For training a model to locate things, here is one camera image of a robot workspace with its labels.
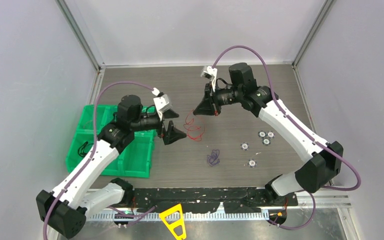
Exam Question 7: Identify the dark green poker chip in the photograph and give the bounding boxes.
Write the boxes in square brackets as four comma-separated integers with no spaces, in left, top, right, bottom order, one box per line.
[261,138,271,146]

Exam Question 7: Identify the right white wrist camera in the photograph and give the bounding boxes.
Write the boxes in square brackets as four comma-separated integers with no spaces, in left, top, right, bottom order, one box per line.
[200,65,218,92]

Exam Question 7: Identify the yellow triangular plastic piece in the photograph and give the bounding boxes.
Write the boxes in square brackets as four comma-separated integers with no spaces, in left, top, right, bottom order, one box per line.
[159,203,187,240]

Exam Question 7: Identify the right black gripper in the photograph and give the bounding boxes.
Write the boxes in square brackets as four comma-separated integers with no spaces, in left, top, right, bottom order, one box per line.
[193,81,243,117]

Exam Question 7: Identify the blue white poker chip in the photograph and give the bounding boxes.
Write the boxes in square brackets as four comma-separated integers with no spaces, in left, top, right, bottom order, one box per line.
[240,142,249,151]

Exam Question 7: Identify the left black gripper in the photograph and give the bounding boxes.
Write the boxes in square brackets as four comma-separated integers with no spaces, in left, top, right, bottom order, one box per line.
[131,108,187,144]

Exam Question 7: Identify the white slotted cable duct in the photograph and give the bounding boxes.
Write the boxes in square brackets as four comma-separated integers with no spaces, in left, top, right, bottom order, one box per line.
[88,210,269,222]

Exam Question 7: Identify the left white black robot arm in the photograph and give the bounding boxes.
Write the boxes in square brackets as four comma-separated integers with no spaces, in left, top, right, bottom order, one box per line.
[36,93,187,239]

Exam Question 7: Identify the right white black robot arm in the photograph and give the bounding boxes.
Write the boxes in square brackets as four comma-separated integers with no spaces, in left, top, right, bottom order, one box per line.
[193,62,344,205]

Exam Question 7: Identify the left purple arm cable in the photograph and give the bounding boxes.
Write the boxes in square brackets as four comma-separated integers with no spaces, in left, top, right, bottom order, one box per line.
[42,81,161,240]

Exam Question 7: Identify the grey poker chip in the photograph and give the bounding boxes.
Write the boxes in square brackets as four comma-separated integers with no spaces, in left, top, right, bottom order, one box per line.
[258,130,267,139]

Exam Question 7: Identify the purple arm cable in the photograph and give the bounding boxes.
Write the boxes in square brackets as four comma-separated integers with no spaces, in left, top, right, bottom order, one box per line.
[42,81,161,240]
[211,45,362,231]

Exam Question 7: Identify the blue poker chip near front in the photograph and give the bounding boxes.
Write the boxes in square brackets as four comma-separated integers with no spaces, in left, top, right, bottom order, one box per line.
[247,159,257,168]

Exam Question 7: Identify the purple thin wire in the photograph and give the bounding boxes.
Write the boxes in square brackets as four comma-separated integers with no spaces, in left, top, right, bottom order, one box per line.
[206,149,221,167]

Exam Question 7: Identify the red thin wire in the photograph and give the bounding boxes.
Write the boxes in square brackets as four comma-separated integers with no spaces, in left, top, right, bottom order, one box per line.
[182,109,206,143]

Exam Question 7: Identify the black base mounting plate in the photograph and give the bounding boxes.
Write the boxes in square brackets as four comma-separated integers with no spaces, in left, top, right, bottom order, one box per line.
[101,187,299,215]

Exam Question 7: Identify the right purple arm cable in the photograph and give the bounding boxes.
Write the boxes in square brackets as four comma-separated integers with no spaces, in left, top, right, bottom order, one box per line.
[211,45,362,231]

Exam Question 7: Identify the green six-compartment tray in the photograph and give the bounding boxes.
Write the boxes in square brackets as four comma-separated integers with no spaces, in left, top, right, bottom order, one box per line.
[65,104,157,178]

